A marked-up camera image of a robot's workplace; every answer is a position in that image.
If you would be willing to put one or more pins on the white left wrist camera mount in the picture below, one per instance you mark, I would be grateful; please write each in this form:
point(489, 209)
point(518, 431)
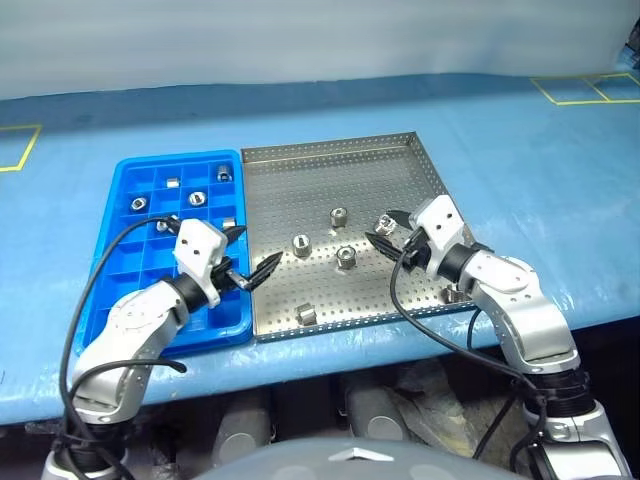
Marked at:
point(197, 245)

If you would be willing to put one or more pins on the grey dome with silver emblem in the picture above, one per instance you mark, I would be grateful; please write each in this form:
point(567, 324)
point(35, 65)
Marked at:
point(300, 465)

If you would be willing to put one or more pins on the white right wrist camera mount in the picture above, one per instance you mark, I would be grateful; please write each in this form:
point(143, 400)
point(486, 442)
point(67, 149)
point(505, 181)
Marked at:
point(440, 220)

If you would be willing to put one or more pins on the dark blue object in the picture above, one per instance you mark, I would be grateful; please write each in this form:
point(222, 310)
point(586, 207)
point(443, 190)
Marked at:
point(632, 50)

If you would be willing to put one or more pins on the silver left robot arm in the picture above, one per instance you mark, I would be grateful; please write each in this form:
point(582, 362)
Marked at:
point(125, 320)

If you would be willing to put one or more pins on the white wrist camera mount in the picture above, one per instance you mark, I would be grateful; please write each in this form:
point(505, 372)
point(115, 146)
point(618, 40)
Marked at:
point(440, 220)
point(197, 245)

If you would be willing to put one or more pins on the blue plastic table cover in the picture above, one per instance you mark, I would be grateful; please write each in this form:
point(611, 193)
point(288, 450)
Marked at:
point(525, 200)

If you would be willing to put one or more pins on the perforated metal tray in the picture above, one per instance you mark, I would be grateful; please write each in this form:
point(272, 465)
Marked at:
point(310, 190)

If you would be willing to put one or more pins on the crumpled clear plastic sheet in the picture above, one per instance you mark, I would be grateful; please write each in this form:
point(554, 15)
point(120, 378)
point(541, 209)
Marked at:
point(435, 400)

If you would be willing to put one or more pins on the blue compartment tray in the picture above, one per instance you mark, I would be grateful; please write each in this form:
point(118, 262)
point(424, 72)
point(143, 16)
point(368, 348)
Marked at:
point(135, 260)

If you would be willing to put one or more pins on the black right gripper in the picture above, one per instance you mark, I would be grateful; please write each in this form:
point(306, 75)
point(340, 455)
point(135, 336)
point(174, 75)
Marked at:
point(415, 252)

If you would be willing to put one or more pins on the grey rounded cylinder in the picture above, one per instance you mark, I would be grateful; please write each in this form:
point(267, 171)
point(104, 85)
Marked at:
point(242, 430)
point(372, 415)

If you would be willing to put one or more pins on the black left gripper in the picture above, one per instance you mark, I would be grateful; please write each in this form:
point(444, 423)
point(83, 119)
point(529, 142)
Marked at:
point(222, 277)

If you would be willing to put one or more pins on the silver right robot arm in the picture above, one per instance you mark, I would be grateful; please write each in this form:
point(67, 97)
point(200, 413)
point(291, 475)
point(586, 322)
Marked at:
point(525, 320)

